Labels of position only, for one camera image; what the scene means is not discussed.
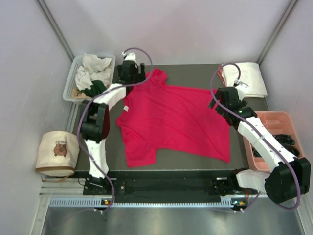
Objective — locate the dark green shirt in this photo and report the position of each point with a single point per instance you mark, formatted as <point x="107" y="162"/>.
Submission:
<point x="96" y="88"/>

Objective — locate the pink divided plastic tray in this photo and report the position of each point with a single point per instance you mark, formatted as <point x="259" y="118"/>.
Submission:
<point x="276" y="122"/>

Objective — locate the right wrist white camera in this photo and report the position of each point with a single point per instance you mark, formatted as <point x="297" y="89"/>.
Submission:
<point x="242" y="89"/>

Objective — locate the dark rolled item front-right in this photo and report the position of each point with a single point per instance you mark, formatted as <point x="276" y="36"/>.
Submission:
<point x="293" y="150"/>

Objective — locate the red t-shirt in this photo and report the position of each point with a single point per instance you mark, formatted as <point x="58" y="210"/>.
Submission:
<point x="161" y="116"/>

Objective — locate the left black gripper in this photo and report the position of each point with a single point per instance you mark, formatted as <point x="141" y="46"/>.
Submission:
<point x="140" y="77"/>

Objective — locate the white printed crumpled shirt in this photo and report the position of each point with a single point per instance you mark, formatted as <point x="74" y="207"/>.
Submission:
<point x="98" y="79"/>

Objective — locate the folded pink t-shirt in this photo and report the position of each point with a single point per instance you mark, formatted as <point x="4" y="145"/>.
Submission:
<point x="220" y="74"/>

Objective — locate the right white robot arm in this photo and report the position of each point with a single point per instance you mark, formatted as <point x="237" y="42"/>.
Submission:
<point x="289" y="176"/>

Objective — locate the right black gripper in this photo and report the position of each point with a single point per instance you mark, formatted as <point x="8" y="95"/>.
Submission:
<point x="212" y="104"/>

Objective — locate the white plastic laundry basket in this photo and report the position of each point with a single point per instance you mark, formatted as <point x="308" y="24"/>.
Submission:
<point x="70" y="83"/>

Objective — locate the tan shirt in basket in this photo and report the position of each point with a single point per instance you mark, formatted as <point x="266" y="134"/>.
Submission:
<point x="77" y="94"/>

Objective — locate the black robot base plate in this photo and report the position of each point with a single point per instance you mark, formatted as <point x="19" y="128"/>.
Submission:
<point x="164" y="186"/>

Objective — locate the dark rolled item back-right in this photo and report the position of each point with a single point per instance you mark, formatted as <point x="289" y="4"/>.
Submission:
<point x="285" y="140"/>

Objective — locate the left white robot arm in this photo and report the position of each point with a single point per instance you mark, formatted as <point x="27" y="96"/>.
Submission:
<point x="95" y="124"/>

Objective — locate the cream fabric bear bag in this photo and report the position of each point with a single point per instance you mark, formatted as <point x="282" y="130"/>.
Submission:
<point x="57" y="155"/>

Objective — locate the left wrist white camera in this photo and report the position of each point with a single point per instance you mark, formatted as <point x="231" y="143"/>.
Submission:
<point x="129" y="56"/>

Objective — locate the cream crumpled shirt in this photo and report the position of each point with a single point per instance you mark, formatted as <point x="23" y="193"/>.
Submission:
<point x="93" y="64"/>

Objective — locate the wrist white camera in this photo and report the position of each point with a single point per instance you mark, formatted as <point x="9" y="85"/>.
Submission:
<point x="242" y="89"/>
<point x="129" y="56"/>

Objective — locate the dark rolled item front-left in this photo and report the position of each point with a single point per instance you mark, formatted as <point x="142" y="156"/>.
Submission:
<point x="255" y="153"/>

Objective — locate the folded cream t-shirt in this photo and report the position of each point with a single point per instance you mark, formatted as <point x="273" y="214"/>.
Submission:
<point x="250" y="74"/>

